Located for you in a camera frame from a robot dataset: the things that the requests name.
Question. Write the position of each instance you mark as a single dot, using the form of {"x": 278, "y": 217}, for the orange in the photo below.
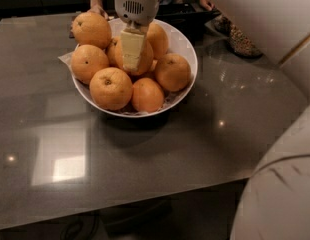
{"x": 111, "y": 89}
{"x": 158, "y": 39}
{"x": 148, "y": 95}
{"x": 93, "y": 29}
{"x": 172, "y": 72}
{"x": 86, "y": 60}
{"x": 145, "y": 63}

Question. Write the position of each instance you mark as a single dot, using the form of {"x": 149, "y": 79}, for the person left hand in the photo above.
{"x": 206, "y": 4}

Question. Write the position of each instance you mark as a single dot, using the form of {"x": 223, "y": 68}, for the glass jar of cereal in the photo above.
{"x": 237, "y": 41}

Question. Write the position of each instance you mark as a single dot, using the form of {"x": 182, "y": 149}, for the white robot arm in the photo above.
{"x": 275, "y": 204}

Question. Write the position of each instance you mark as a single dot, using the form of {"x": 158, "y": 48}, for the white bowl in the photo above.
{"x": 178, "y": 43}

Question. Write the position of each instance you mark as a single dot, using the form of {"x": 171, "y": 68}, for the person right hand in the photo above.
{"x": 99, "y": 10}

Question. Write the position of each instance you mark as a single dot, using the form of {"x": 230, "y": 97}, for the white paper bowl liner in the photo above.
{"x": 66, "y": 59}

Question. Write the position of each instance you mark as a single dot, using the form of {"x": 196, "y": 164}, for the orange hidden back middle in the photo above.
{"x": 111, "y": 51}

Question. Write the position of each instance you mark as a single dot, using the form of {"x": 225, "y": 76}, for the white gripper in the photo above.
{"x": 137, "y": 8}

